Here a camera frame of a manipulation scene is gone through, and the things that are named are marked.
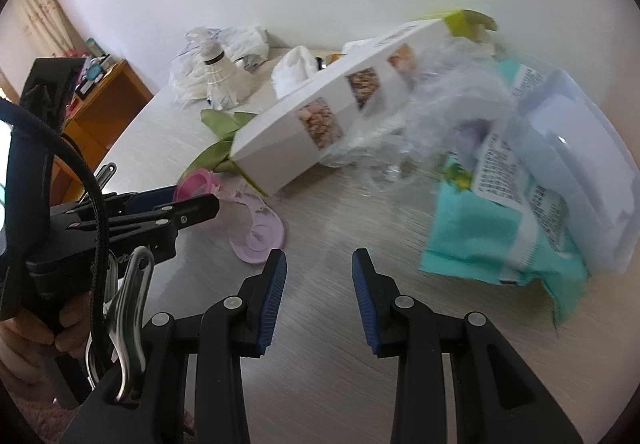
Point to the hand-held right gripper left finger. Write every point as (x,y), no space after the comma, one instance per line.
(272,309)

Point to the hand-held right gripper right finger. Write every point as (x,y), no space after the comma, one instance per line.
(365,309)

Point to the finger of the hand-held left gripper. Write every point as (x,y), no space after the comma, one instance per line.
(190,211)
(150,199)

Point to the green satin ribbon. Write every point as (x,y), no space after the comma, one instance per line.
(220,121)

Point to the teal wet wipes packet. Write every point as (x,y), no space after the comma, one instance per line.
(470,229)

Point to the white glove red cuff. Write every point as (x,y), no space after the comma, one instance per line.
(295,69)

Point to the white plastic bag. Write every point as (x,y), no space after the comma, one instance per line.
(240,41)

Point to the clear plastic bag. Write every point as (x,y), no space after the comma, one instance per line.
(425,124)

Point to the translucent plastic bowl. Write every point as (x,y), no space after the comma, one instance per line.
(575,164)

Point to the person's left hand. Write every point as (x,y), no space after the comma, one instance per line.
(25,349)

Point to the metal spring clip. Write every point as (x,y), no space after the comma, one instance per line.
(106,174)
(127,304)

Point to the lilac curled plastic strip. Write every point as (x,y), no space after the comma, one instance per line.
(272,229)

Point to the light wooden table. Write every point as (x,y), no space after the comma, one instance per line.
(350,224)

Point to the wooden corner shelf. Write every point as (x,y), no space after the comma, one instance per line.
(110,109)

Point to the items on shelf top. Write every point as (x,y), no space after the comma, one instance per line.
(92,79)

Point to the white shuttlecock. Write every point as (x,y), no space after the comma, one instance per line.
(222,79)

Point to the tall teal box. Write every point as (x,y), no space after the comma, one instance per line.
(91,46)

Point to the white box food pictures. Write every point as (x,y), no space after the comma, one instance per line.
(300,89)

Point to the patterned curtain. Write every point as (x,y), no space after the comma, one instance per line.
(40,9)

